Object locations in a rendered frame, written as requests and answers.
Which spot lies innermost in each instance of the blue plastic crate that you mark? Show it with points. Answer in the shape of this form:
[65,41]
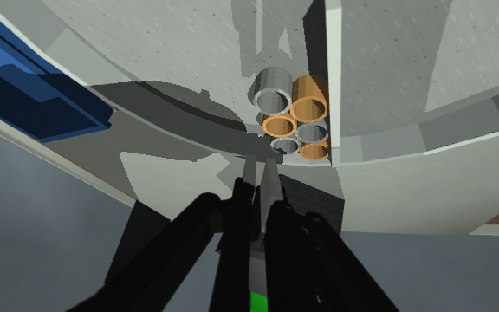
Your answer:
[45,103]

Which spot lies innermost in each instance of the bronze bushing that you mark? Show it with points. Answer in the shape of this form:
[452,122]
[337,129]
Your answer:
[282,125]
[310,99]
[316,151]

